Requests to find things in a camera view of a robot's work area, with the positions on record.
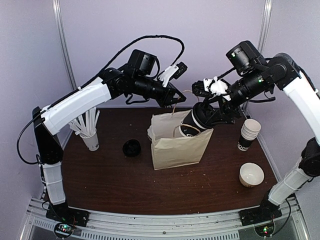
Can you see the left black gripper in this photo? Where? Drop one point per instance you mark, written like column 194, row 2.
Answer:
column 168, row 100

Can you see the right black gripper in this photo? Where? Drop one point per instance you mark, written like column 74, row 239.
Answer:
column 225, row 109

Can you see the black plastic cup lid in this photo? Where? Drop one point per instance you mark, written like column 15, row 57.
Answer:
column 202, row 115

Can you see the black white paper coffee cup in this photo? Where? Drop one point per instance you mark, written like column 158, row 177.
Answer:
column 188, row 126

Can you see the kraft paper takeout bag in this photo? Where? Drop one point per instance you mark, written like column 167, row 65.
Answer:
column 169, row 149

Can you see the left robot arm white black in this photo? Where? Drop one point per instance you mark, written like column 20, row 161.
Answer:
column 133, row 78

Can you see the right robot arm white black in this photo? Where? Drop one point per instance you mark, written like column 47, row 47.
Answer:
column 257, row 75

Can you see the stack of paper cups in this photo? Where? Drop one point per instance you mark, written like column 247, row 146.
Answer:
column 249, row 132

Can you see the stack of black lids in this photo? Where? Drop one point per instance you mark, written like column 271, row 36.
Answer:
column 131, row 148

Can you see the white ceramic bowl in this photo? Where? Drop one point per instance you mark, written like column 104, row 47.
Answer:
column 251, row 175

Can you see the paper cup holding straws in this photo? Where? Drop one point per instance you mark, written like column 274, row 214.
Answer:
column 91, row 142

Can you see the wrapped white straws bundle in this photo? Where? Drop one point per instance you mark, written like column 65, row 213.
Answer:
column 85, row 125

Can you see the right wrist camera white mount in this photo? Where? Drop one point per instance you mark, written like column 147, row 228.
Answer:
column 211, row 87

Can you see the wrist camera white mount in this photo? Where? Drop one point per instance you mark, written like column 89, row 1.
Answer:
column 174, row 71
column 211, row 87

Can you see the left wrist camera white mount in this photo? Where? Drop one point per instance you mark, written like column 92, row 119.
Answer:
column 174, row 71

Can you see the right aluminium frame post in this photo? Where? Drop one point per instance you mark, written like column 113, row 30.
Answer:
column 265, row 25

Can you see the aluminium frame post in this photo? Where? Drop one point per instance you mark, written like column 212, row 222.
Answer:
column 265, row 25
column 63, row 43

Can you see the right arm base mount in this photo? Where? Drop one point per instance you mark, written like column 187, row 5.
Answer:
column 262, row 218

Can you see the aluminium front rail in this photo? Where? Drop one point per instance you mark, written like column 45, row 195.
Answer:
column 221, row 225

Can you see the left aluminium frame post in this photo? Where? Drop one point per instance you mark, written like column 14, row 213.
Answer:
column 63, row 43

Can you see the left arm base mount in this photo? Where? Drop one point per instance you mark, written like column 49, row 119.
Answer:
column 68, row 219

